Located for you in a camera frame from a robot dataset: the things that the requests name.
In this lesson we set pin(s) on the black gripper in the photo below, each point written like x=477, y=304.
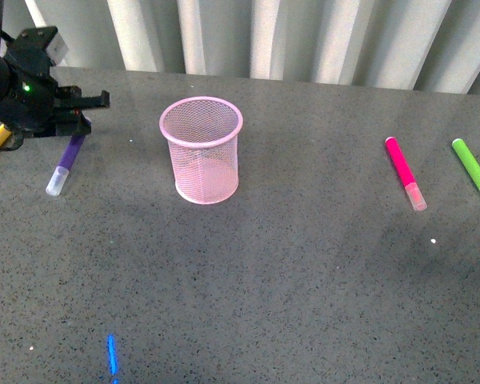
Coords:
x=33, y=107

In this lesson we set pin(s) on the purple highlighter pen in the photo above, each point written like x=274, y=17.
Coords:
x=62, y=170

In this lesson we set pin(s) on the pink highlighter pen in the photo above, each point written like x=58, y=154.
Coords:
x=405, y=173

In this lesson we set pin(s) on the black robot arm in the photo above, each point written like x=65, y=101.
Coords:
x=32, y=103

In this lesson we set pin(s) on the pink mesh pen cup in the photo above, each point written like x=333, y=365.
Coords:
x=202, y=136

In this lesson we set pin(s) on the grey pleated curtain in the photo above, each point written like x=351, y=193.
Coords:
x=408, y=45

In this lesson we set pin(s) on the green highlighter pen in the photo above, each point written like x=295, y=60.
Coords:
x=467, y=159

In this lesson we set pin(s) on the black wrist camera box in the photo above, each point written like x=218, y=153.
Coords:
x=37, y=50

